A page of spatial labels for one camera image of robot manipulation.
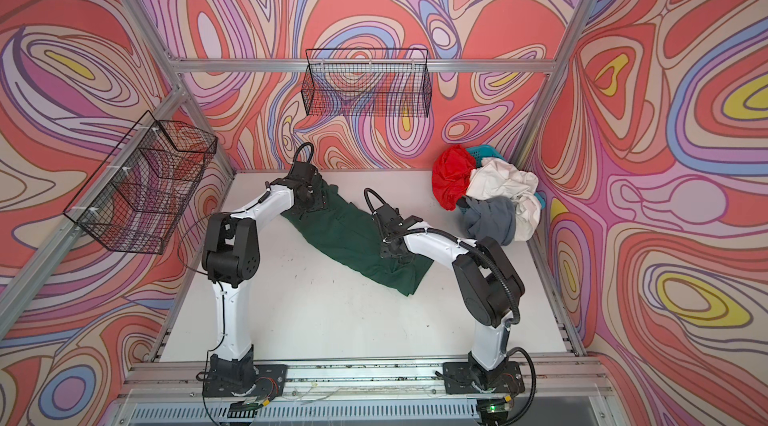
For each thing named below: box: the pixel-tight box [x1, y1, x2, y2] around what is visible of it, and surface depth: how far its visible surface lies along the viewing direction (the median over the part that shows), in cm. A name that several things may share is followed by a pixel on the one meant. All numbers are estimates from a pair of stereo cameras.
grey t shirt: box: [456, 196, 517, 246], surface depth 92 cm
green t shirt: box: [281, 179, 434, 297], surface depth 99 cm
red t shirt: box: [432, 144, 476, 211], surface depth 104 cm
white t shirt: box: [466, 157, 541, 241], surface depth 100 cm
